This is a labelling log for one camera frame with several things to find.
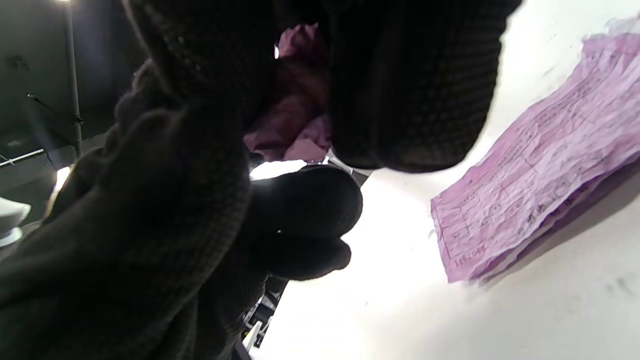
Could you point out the person's right hand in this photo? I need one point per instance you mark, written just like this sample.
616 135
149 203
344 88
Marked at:
150 225

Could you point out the person's left hand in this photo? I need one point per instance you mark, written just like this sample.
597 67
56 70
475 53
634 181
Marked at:
410 90

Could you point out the pink invoice paper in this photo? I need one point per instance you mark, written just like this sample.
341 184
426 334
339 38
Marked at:
295 125
540 165

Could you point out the black and white hand controller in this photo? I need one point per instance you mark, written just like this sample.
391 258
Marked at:
12 220

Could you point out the black light stand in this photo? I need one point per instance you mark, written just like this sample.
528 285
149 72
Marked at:
72 75

